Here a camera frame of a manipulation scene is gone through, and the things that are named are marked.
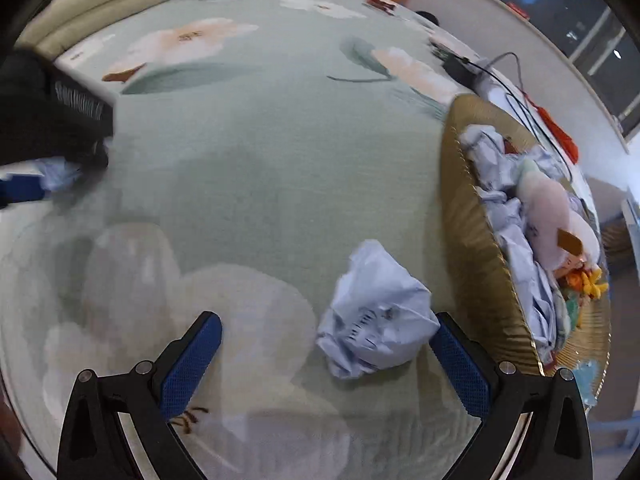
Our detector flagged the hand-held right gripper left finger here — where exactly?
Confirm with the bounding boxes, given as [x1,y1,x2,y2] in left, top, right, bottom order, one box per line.
[57,311,223,480]

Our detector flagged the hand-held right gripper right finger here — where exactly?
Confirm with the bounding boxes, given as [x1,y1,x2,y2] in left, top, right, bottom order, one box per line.
[429,312,593,480]

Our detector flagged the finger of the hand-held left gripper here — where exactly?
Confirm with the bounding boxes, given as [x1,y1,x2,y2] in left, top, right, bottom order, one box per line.
[0,174,47,209]

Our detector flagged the gold ribbed glass plate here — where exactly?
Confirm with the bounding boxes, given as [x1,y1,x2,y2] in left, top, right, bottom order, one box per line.
[440,94,614,407]

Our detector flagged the three-ball plush skewer toy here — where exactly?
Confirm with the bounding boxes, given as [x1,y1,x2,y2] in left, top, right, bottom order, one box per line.
[515,157,602,272]

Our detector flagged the floral green bedsheet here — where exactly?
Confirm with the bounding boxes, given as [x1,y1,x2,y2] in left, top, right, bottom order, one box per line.
[0,0,601,480]

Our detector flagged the orange tassel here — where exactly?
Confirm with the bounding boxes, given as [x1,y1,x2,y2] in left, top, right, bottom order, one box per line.
[525,95,581,164]

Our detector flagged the black power adapter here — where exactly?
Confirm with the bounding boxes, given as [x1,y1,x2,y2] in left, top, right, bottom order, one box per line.
[444,55,482,87]

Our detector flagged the dark window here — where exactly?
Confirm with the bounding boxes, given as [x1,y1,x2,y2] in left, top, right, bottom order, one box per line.
[462,0,640,137]

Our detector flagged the black cable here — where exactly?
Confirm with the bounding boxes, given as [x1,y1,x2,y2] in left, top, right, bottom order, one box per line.
[465,51,577,167]

